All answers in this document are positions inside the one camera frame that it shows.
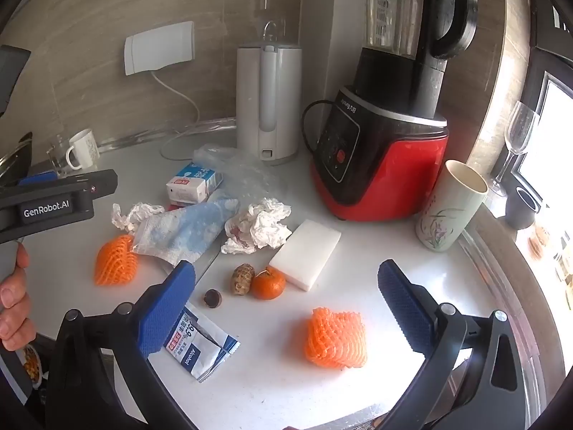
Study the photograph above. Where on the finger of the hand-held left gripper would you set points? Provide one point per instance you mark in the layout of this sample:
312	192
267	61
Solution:
38	178
100	183

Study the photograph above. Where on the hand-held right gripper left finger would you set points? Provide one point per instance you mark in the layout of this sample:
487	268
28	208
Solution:
166	309

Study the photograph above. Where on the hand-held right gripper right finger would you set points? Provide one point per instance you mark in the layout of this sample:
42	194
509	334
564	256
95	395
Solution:
405	309

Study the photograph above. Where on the orange tangerine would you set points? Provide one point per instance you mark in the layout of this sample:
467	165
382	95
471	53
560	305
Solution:
268	284

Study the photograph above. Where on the person's left hand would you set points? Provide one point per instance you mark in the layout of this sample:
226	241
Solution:
13	304

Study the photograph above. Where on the small clear glass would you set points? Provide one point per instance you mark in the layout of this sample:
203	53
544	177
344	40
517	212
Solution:
56	159

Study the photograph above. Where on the metal pan lid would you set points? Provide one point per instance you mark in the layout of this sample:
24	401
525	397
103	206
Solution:
18	156

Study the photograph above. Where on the white mug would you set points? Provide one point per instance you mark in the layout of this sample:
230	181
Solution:
85	148

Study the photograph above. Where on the dark brown chestnut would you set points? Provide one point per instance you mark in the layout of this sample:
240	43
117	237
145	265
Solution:
211	298

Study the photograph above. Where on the white blue wipe packet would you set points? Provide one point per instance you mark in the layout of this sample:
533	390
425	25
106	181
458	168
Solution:
201	349

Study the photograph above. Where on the orange foam fruit net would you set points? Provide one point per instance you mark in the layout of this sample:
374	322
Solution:
335	338
114	262

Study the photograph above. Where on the brown taro root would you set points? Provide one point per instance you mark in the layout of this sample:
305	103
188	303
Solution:
242	278

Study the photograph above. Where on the blue white plastic wrapper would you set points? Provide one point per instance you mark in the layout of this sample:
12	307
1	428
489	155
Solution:
188	228

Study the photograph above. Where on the small white blue carton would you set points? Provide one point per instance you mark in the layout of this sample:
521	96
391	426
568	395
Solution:
192	183

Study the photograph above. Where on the clear plastic tube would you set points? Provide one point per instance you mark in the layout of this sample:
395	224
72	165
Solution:
179	127

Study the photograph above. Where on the floral ceramic cup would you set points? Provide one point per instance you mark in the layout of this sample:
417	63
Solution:
447	215

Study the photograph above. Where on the white sponge block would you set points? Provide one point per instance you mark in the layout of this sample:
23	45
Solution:
306	253

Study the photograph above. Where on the stained crumpled white tissue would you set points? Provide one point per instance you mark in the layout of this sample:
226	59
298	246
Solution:
262	226

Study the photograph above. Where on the clear plastic bag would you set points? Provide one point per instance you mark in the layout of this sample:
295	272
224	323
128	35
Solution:
244	168

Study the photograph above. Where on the dark grey cup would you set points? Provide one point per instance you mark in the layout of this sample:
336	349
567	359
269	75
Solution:
519	208

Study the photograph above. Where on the red black blender base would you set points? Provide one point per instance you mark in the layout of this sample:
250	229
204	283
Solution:
394	156

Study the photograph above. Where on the white electric kettle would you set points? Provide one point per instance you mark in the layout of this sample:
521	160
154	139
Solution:
268	98

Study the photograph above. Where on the wine glass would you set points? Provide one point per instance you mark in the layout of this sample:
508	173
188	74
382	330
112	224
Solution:
519	130

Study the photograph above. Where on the glass blender jug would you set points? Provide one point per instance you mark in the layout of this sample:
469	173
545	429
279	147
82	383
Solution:
403	4

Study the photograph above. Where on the white wall socket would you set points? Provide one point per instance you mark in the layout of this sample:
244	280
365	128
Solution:
159	47

